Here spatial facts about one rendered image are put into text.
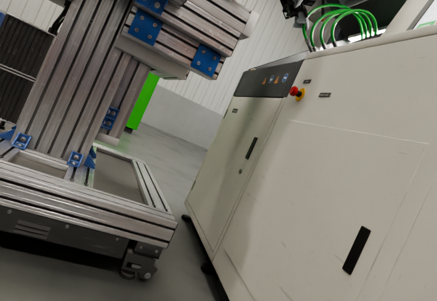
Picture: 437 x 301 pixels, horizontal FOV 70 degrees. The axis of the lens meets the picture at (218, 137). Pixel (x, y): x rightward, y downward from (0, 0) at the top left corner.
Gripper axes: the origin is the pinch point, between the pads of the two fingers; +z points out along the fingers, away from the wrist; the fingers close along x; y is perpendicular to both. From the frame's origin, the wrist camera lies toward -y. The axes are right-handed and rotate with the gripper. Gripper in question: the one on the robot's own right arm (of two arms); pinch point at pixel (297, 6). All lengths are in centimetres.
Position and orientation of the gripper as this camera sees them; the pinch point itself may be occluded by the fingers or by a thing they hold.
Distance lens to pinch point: 159.1
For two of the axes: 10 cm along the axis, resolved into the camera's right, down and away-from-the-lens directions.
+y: -8.7, -3.9, -2.9
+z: -4.1, 9.1, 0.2
